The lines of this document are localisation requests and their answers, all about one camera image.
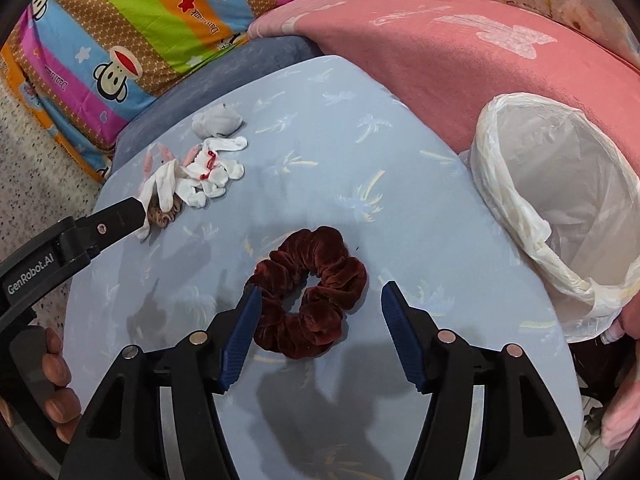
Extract long white cloth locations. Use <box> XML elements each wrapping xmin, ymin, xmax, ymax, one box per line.
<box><xmin>136</xmin><ymin>159</ymin><xmax>182</xmax><ymax>241</ymax></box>

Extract colourful monkey-print quilt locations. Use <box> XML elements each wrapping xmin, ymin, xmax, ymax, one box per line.
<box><xmin>0</xmin><ymin>0</ymin><xmax>332</xmax><ymax>182</ymax></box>

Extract white socks with red trim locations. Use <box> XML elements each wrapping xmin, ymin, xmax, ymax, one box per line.
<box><xmin>175</xmin><ymin>149</ymin><xmax>246</xmax><ymax>210</ymax></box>

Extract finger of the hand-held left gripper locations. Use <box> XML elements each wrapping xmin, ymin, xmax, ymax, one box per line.
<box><xmin>75</xmin><ymin>197</ymin><xmax>149</xmax><ymax>257</ymax></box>

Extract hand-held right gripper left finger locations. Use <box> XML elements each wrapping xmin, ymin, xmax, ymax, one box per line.
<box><xmin>61</xmin><ymin>284</ymin><xmax>264</xmax><ymax>480</ymax></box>

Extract person's left hand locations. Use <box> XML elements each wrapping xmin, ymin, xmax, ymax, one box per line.
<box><xmin>42</xmin><ymin>327</ymin><xmax>83</xmax><ymax>444</ymax></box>

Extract bin with white plastic liner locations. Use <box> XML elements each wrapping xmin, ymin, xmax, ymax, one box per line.
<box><xmin>469</xmin><ymin>92</ymin><xmax>640</xmax><ymax>344</ymax></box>

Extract pink blanket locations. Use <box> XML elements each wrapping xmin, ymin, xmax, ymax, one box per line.
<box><xmin>247</xmin><ymin>0</ymin><xmax>640</xmax><ymax>157</ymax></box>

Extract white sock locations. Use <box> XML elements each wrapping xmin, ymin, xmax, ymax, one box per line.
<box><xmin>202</xmin><ymin>135</ymin><xmax>249</xmax><ymax>154</ymax></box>

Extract dark red velvet scrunchie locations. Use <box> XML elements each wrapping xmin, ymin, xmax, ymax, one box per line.
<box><xmin>247</xmin><ymin>225</ymin><xmax>369</xmax><ymax>360</ymax></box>

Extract brown scrunchie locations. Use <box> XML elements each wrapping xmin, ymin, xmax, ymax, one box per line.
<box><xmin>147</xmin><ymin>199</ymin><xmax>182</xmax><ymax>229</ymax></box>

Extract grey crumpled sock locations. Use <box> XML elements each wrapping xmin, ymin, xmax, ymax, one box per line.
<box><xmin>191</xmin><ymin>103</ymin><xmax>245</xmax><ymax>140</ymax></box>

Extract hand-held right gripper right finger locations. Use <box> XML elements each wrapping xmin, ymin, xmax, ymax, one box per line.
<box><xmin>380</xmin><ymin>281</ymin><xmax>585</xmax><ymax>480</ymax></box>

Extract blue-grey sofa cushion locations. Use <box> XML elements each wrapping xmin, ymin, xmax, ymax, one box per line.
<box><xmin>112</xmin><ymin>35</ymin><xmax>322</xmax><ymax>162</ymax></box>

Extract pink fabric strip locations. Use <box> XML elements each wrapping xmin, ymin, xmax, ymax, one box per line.
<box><xmin>143</xmin><ymin>143</ymin><xmax>176</xmax><ymax>174</ymax></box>

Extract light blue palm-print tablecloth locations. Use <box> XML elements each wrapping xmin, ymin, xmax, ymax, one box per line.
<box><xmin>69</xmin><ymin>55</ymin><xmax>585</xmax><ymax>480</ymax></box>

